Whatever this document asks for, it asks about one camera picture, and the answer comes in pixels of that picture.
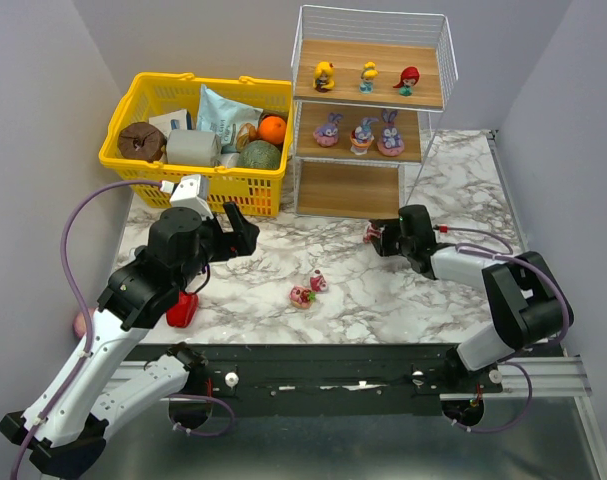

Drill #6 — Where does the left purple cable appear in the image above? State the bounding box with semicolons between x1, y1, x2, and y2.
10;179;174;480

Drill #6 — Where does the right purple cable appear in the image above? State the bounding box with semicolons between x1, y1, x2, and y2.
432;224;572;434

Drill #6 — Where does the red white figure toy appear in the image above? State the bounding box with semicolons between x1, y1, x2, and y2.
363;223;383;243

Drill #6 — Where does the blue snack bag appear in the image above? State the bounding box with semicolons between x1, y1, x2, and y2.
196;85;263;153

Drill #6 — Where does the green melon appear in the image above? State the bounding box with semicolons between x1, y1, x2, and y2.
237;140;281;170

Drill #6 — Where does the white paper roll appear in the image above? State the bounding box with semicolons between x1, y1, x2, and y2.
166;129;222;167

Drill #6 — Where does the red cherry toy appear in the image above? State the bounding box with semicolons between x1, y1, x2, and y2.
393;66;420;97

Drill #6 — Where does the yellow plastic basket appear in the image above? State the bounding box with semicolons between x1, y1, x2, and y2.
98;72;293;217

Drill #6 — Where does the brown onion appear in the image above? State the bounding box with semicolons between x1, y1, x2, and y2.
235;122;259;152

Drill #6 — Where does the purple cable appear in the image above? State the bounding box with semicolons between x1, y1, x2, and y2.
10;179;174;480
432;224;572;434

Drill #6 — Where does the pink bear toy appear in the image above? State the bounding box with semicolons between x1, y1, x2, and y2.
310;269;328;293

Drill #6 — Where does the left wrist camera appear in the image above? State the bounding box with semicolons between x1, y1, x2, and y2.
169;174;214;219

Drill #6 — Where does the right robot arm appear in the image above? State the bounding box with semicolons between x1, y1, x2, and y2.
364;204;574;379

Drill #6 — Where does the white can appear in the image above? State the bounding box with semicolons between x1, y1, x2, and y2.
219;152;240;169

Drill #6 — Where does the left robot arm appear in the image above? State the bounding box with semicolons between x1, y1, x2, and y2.
0;202;260;479

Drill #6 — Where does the brown chocolate donut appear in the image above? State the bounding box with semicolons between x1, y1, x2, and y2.
117;122;167;163

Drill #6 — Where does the orange fruit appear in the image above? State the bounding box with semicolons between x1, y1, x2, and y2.
257;115;287;146

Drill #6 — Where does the yellow blue duck toy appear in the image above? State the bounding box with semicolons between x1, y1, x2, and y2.
359;61;379;94

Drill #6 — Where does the white blue box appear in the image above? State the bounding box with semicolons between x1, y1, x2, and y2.
147;109;193;136

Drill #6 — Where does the white wire wooden shelf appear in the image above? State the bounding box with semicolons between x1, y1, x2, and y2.
291;5;458;219

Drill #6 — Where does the red bell pepper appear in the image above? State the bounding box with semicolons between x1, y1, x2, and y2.
166;292;199;329

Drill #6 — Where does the pink ball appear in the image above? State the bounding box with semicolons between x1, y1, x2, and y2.
72;312;87;339

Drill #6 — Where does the large purple bunny toy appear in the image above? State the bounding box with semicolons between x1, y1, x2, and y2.
377;109;405;157

